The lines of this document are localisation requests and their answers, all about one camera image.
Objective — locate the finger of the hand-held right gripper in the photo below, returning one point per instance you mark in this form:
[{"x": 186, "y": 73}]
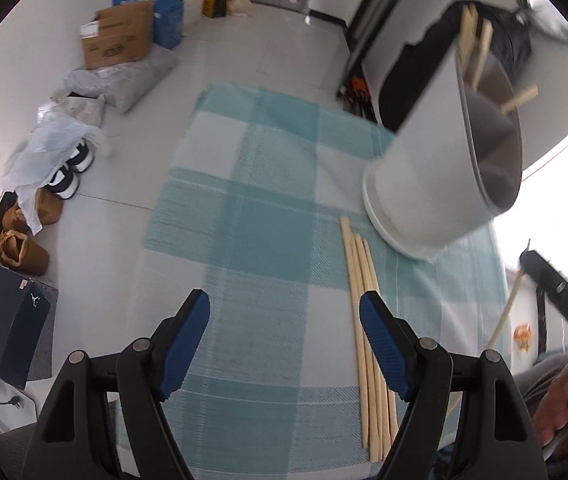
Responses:
[{"x": 558, "y": 290}]

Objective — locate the teal white checked tablecloth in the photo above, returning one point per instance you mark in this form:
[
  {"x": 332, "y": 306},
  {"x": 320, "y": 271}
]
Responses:
[{"x": 264, "y": 210}]

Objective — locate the orange black tool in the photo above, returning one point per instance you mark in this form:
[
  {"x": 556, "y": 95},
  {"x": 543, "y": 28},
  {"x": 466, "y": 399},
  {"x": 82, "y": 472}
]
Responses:
[{"x": 353, "y": 95}]

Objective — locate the blue cardboard box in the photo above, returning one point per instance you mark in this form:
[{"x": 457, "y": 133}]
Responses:
[{"x": 169, "y": 15}]

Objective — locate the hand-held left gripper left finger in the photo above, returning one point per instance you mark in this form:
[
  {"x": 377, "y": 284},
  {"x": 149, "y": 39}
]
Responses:
[{"x": 184, "y": 350}]

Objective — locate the brown cardboard box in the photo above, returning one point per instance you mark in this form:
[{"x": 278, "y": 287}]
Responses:
[{"x": 119, "y": 35}]

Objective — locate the black framed door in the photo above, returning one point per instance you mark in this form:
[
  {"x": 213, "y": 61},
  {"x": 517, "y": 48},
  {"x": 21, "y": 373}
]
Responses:
[{"x": 368, "y": 10}]

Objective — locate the black power plug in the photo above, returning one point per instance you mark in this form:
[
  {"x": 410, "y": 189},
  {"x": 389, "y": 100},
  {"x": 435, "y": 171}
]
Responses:
[{"x": 6, "y": 401}]

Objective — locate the grey mailing bag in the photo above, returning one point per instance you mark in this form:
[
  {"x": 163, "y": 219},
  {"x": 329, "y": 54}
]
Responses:
[{"x": 129, "y": 85}]

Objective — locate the beige plastic bag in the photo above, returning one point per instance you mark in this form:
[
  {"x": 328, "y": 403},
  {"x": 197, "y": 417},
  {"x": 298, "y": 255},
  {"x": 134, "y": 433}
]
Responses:
[{"x": 240, "y": 0}]

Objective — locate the black white sneaker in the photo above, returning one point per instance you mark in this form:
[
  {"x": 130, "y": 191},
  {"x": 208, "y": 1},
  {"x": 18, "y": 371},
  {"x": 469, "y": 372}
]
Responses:
[
  {"x": 83, "y": 157},
  {"x": 64, "y": 185}
]

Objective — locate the black backpack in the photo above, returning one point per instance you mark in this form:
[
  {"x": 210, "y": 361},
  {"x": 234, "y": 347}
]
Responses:
[{"x": 403, "y": 85}]

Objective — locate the yellow black paper bag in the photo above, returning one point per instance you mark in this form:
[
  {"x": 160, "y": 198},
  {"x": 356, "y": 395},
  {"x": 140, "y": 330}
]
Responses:
[{"x": 216, "y": 2}]

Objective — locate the white parcel bag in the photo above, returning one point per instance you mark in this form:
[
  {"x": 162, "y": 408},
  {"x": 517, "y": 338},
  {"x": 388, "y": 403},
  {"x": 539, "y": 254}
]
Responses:
[{"x": 76, "y": 110}]

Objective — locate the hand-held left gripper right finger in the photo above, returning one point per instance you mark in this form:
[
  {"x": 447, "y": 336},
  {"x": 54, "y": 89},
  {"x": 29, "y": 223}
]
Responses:
[{"x": 386, "y": 350}]

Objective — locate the translucent white plastic bag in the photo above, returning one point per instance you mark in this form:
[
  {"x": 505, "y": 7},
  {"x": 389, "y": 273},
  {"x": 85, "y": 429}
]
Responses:
[{"x": 49, "y": 155}]

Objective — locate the white cylindrical utensil holder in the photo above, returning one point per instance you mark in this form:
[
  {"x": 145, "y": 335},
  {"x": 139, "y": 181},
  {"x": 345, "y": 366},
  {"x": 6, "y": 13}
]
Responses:
[{"x": 428, "y": 160}]

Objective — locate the orange packet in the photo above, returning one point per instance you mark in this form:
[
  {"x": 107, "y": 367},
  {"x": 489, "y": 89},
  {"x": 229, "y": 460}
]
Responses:
[{"x": 522, "y": 337}]

